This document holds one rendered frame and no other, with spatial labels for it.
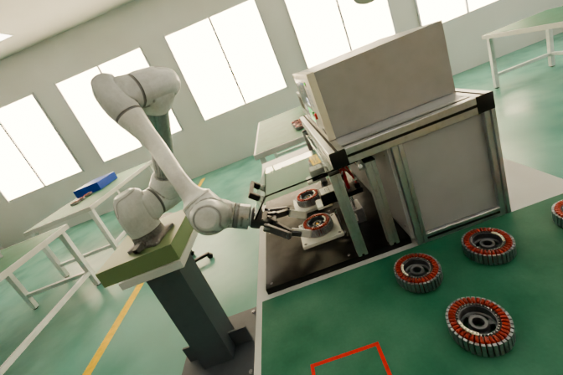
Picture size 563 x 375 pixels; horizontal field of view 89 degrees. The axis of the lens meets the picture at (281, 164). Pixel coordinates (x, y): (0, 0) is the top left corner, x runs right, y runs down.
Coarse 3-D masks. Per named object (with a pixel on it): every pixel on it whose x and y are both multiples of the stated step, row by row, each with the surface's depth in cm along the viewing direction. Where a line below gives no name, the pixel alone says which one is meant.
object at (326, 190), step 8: (352, 184) 103; (320, 192) 102; (328, 192) 99; (352, 192) 99; (360, 192) 99; (320, 200) 105; (328, 200) 99; (336, 200) 99; (352, 200) 101; (320, 208) 101
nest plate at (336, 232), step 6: (336, 222) 106; (300, 228) 112; (336, 228) 103; (324, 234) 102; (330, 234) 100; (336, 234) 99; (342, 234) 99; (306, 240) 103; (312, 240) 101; (318, 240) 100; (324, 240) 99; (306, 246) 100; (312, 246) 100
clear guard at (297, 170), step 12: (300, 156) 100; (276, 168) 97; (288, 168) 93; (300, 168) 89; (312, 168) 84; (324, 168) 81; (264, 180) 93; (276, 180) 87; (288, 180) 83; (300, 180) 80; (264, 192) 83; (276, 192) 79
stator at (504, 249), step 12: (480, 228) 77; (492, 228) 75; (468, 240) 75; (480, 240) 76; (492, 240) 73; (504, 240) 70; (468, 252) 72; (480, 252) 70; (492, 252) 69; (504, 252) 68; (516, 252) 70; (492, 264) 69
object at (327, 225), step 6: (312, 216) 109; (318, 216) 108; (324, 216) 106; (330, 216) 105; (306, 222) 107; (312, 222) 108; (318, 222) 106; (324, 222) 103; (330, 222) 102; (306, 228) 103; (312, 228) 102; (318, 228) 101; (324, 228) 100; (330, 228) 102; (312, 234) 101; (318, 234) 101
